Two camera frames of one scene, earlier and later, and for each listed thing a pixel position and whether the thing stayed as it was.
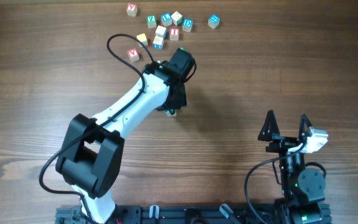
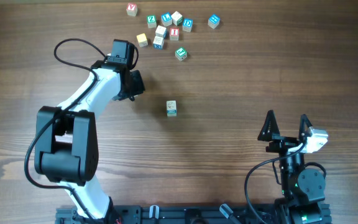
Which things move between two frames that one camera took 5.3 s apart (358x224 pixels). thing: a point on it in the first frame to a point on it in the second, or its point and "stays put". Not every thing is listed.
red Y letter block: (132, 10) stays put
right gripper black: (282, 144) stays put
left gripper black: (183, 101) to (140, 87)
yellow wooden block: (143, 40) stays put
